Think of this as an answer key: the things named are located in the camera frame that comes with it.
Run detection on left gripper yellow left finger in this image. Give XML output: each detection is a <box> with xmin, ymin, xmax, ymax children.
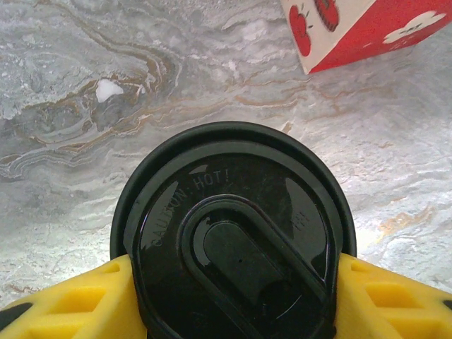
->
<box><xmin>0</xmin><ymin>254</ymin><xmax>148</xmax><ymax>339</ymax></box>

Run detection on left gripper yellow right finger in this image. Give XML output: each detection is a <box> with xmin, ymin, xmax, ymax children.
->
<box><xmin>333</xmin><ymin>254</ymin><xmax>452</xmax><ymax>339</ymax></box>

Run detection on black plastic cup lid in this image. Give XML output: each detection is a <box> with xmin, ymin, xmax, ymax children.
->
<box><xmin>109</xmin><ymin>121</ymin><xmax>357</xmax><ymax>339</ymax></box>

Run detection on red printed paper bag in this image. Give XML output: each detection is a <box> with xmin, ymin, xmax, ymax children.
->
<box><xmin>280</xmin><ymin>0</ymin><xmax>452</xmax><ymax>75</ymax></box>

